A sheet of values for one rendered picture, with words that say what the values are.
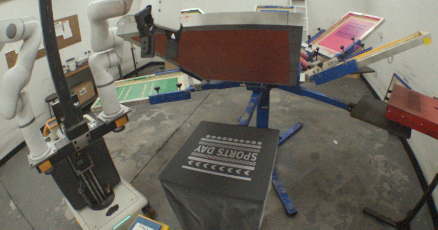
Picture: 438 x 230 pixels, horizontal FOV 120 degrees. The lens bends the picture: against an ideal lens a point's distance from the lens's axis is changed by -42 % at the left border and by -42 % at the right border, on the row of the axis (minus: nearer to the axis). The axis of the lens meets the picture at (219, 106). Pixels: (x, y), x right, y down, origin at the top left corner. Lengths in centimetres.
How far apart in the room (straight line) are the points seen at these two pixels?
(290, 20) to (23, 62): 87
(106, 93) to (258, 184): 78
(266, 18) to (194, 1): 516
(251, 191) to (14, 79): 95
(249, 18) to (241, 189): 59
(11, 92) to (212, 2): 507
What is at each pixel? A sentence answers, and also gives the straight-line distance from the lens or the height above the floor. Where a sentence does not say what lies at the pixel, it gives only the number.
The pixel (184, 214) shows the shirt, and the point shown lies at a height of 70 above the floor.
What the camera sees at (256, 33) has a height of 150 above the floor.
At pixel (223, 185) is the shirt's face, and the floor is 95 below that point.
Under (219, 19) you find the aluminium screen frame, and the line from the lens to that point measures 58.
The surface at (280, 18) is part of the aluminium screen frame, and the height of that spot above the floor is 154.
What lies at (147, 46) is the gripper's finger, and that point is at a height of 152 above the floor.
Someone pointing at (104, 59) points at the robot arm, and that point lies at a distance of 103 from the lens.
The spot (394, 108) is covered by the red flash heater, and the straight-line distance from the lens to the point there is 133.
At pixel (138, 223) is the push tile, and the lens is 78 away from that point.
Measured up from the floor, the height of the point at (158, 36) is 150.
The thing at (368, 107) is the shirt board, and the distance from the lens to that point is 160.
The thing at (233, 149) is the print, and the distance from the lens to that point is 102.
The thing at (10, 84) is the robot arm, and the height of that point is 149.
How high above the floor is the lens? 158
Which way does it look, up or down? 27 degrees down
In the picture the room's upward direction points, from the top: 4 degrees counter-clockwise
